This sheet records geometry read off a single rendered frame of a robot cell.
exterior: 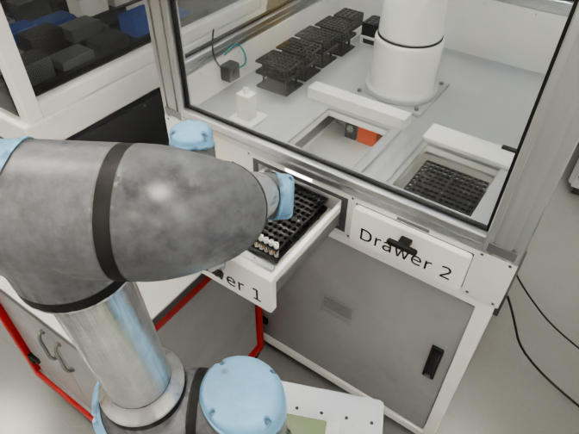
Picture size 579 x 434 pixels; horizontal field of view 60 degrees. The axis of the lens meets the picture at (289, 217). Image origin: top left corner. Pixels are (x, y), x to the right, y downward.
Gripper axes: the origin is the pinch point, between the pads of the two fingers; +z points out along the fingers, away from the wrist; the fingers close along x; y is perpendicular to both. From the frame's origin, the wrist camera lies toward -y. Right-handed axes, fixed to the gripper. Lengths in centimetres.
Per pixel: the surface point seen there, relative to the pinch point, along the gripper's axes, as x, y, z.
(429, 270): 38.4, -30.3, 6.4
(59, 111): -80, -19, 0
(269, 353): -11, -32, 90
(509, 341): 64, -92, 90
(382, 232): 25.5, -30.3, 1.1
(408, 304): 35, -34, 25
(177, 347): -11.5, 7.4, 35.3
